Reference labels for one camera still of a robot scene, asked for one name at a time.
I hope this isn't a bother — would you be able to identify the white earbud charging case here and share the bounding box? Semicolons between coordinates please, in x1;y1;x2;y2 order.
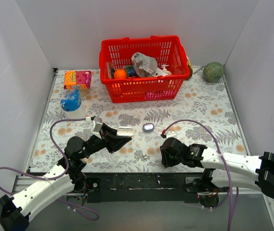
116;127;133;137

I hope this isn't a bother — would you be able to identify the blue earbud charging case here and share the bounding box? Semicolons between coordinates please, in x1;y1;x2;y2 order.
142;123;155;133

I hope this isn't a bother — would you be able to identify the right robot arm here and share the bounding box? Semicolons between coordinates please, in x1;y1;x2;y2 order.
160;138;274;199

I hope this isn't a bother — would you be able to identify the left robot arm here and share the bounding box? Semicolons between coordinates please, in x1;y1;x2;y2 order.
0;121;133;231

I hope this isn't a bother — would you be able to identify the orange fruit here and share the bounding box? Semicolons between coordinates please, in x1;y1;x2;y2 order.
113;69;127;79

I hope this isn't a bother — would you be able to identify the orange pink snack box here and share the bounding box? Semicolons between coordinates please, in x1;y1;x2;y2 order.
63;70;92;90

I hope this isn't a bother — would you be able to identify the grey crumpled bag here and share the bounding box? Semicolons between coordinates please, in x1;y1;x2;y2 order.
131;52;158;77

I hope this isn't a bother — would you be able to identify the red plastic shopping basket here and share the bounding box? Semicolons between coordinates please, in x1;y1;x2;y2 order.
99;36;190;103

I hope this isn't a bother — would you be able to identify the white pump bottle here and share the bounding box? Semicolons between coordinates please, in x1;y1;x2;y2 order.
162;64;172;75

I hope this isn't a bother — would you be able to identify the green melon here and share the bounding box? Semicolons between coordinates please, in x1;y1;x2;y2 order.
203;62;224;83

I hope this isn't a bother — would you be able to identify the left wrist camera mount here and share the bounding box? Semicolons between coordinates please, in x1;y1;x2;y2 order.
85;115;103;139

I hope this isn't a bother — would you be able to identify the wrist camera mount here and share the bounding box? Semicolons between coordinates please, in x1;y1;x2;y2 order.
161;130;177;139
85;115;103;139

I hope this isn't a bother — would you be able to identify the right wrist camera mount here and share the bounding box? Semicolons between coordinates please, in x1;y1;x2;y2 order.
161;130;177;139

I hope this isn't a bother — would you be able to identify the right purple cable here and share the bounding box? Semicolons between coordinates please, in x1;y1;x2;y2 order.
162;119;239;231

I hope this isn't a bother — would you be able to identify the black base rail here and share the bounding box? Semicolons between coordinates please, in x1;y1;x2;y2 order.
66;172;230;209

